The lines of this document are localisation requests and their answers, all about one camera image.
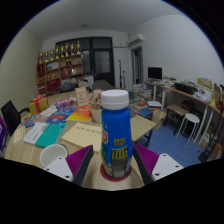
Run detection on blue white-capped drink bottle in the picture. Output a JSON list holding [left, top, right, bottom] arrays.
[[99, 89, 134, 180]]

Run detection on black cup with white inside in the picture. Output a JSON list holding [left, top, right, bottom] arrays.
[[39, 143, 69, 169]]

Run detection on orange book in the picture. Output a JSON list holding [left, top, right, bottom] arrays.
[[65, 105, 93, 122]]

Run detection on manila paper envelope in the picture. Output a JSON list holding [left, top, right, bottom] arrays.
[[11, 124, 27, 145], [60, 121, 103, 155]]

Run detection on black tripod stand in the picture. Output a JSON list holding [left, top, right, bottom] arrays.
[[117, 59, 127, 90]]

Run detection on long wooden side desk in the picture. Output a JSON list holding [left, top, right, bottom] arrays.
[[146, 78, 224, 158]]

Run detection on small square wooden table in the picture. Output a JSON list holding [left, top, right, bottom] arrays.
[[129, 114, 157, 148]]

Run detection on wooden shelf unit with trophies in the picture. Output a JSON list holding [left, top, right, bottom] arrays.
[[35, 40, 84, 95]]

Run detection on black-framed glass door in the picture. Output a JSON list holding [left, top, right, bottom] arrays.
[[55, 36, 116, 88]]

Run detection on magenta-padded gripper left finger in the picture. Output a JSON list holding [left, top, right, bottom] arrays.
[[43, 144, 95, 187]]

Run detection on yellow red-ribboned gift box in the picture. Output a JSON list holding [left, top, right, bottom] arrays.
[[28, 94, 50, 117]]

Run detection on black metal ladder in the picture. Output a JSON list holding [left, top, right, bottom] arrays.
[[199, 83, 224, 163]]

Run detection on grey armchair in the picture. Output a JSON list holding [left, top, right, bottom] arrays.
[[91, 79, 118, 92]]

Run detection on pink package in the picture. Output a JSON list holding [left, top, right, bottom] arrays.
[[54, 96, 78, 109]]

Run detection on white wall air conditioner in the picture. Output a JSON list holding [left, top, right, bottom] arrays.
[[127, 32, 146, 46]]

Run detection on standing orange card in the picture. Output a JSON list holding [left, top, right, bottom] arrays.
[[74, 86, 89, 108]]

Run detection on black computer monitor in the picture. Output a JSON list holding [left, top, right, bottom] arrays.
[[147, 66, 163, 81]]

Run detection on white printed booklet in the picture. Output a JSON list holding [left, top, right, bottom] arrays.
[[22, 122, 50, 146]]

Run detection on teal notebook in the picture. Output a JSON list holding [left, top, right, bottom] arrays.
[[34, 122, 67, 149]]

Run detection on pink flowers in pot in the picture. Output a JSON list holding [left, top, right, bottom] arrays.
[[88, 88, 104, 124]]

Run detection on wooden stool with black legs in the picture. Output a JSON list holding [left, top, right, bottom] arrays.
[[163, 103, 187, 136]]

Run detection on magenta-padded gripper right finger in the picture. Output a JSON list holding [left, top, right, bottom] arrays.
[[132, 143, 184, 186]]

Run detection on blue book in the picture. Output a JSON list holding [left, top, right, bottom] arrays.
[[44, 106, 78, 125]]

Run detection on stack of books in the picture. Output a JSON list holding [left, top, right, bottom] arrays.
[[132, 83, 153, 104]]

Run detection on round white stool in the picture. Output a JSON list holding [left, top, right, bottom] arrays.
[[175, 112, 201, 149]]

